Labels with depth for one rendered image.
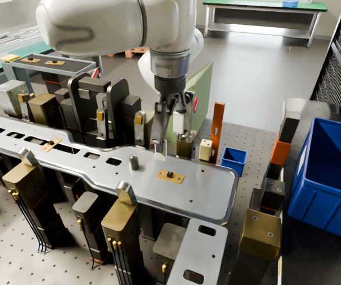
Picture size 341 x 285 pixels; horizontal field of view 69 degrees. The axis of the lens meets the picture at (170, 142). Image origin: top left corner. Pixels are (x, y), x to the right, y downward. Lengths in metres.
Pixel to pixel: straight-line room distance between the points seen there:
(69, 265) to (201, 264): 0.54
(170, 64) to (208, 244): 0.42
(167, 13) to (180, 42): 0.06
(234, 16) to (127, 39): 6.61
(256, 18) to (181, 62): 6.47
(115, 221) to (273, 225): 0.37
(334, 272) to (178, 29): 0.58
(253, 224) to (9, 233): 0.91
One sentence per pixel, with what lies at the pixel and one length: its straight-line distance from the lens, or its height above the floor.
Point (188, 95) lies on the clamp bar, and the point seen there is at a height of 1.21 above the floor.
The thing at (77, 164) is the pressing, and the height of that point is 1.00.
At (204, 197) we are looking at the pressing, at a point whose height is 1.00.
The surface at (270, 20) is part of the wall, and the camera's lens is 6.97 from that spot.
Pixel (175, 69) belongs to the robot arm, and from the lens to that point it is 0.54.
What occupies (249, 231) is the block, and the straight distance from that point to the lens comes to 0.61.
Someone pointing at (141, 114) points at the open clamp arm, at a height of 1.10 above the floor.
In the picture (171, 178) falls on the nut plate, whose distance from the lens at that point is 0.77.
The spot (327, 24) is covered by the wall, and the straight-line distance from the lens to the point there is 7.04.
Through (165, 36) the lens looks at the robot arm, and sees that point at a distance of 0.51.
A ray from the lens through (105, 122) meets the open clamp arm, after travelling 0.96.
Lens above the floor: 1.55
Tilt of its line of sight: 37 degrees down
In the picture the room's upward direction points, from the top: straight up
